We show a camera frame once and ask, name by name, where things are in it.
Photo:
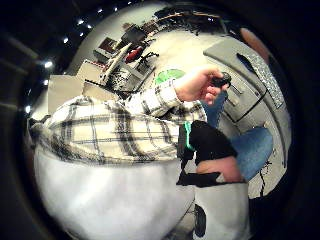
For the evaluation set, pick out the small black round object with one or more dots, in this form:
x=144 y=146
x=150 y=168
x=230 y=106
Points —
x=221 y=80

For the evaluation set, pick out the grey drawer cabinet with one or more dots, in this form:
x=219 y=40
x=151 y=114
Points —
x=243 y=86

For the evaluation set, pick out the green round object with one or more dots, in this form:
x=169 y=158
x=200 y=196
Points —
x=169 y=75

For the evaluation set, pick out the grey speckled strip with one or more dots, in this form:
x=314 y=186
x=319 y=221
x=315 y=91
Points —
x=266 y=78

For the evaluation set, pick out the brown rounded furniture piece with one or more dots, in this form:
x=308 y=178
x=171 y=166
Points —
x=255 y=41

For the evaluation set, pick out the red and black office chair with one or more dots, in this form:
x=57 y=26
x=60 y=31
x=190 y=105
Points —
x=134 y=54

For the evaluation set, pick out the cluttered white desk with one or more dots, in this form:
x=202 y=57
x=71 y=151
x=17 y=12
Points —
x=123 y=75

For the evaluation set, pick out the dark computer monitor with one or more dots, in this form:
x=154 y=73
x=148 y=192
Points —
x=134 y=34

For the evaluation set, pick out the person in plaid shirt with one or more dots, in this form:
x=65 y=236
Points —
x=106 y=173

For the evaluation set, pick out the row of ceiling lamps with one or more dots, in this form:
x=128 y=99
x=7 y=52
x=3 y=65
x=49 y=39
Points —
x=80 y=30

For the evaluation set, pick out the beige cardboard box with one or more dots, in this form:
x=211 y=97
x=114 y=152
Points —
x=65 y=93

